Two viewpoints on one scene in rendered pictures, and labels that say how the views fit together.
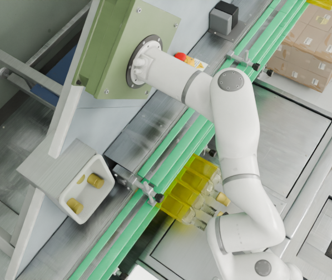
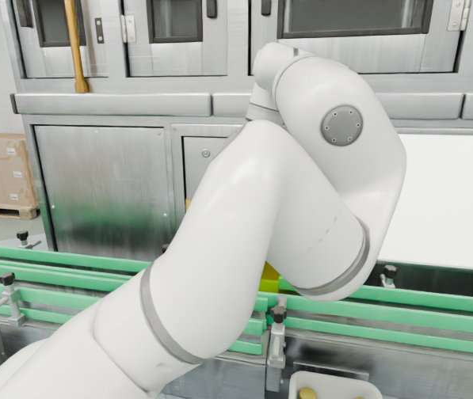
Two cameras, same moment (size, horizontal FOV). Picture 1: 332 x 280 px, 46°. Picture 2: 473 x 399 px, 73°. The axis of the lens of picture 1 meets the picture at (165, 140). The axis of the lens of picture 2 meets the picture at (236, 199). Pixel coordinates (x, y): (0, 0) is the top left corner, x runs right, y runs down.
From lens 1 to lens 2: 0.69 m
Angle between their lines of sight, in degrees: 10
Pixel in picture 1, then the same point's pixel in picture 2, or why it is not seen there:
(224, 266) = (387, 207)
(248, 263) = (345, 160)
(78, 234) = (383, 370)
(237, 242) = (339, 228)
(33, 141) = not seen: outside the picture
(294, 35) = (20, 188)
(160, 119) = not seen: hidden behind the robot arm
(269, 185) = (162, 155)
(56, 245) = (413, 388)
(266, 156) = (130, 177)
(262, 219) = (259, 226)
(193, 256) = not seen: hidden behind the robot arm
